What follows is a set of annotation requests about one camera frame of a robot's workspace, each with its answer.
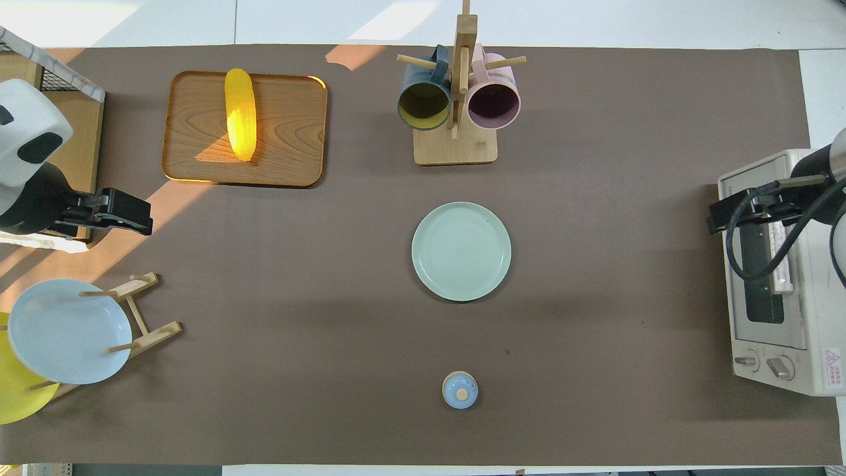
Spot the wooden serving tray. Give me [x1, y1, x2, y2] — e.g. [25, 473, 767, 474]
[161, 71, 328, 189]

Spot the dark teal mug yellow inside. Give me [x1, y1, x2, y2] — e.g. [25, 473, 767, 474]
[397, 45, 453, 132]

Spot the wooden shelf with mesh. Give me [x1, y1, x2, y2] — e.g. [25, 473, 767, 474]
[0, 26, 106, 254]

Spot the yellow plate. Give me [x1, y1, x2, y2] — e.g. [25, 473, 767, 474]
[0, 312, 60, 425]

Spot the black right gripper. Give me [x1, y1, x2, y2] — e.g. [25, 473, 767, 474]
[709, 173, 827, 235]

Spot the wooden plate rack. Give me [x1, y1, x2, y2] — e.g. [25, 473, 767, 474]
[26, 272, 183, 401]

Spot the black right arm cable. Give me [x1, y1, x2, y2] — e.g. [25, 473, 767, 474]
[726, 181, 846, 289]

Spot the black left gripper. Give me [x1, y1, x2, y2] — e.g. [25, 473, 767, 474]
[49, 188, 153, 238]

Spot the brown table mat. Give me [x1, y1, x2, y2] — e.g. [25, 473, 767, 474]
[0, 45, 844, 467]

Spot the white toaster oven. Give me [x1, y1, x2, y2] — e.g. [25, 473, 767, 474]
[718, 149, 846, 397]

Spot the pink mug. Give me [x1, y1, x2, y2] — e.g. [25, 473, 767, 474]
[467, 44, 522, 130]

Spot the yellow corn cob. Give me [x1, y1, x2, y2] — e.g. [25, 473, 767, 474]
[224, 68, 258, 163]

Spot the small blue jar wooden knob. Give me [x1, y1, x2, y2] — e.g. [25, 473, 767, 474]
[442, 371, 479, 411]

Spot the pale green plate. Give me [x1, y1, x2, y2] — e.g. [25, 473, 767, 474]
[411, 202, 513, 303]

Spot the light blue plate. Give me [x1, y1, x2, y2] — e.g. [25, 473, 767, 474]
[7, 278, 133, 385]

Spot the wooden mug tree stand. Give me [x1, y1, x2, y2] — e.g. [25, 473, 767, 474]
[397, 0, 527, 166]

